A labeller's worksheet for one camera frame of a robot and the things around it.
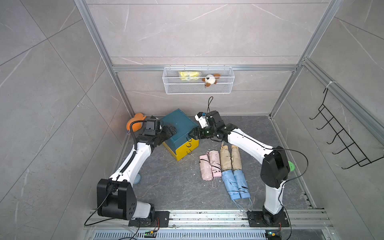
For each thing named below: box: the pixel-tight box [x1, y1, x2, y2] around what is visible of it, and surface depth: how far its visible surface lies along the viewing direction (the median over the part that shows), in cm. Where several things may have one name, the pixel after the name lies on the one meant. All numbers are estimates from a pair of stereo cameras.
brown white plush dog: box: [202, 73, 221, 88], surface depth 87 cm
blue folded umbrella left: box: [221, 169, 241, 201], surface depth 83 cm
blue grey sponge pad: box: [133, 173, 142, 185], surface depth 87 cm
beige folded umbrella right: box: [231, 145, 242, 171], surface depth 92 cm
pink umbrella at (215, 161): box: [209, 150, 222, 178], surface depth 91 cm
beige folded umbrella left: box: [220, 145, 232, 171], surface depth 92 cm
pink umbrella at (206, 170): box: [199, 154, 213, 181], surface depth 90 cm
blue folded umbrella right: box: [233, 169, 251, 199], surface depth 83 cm
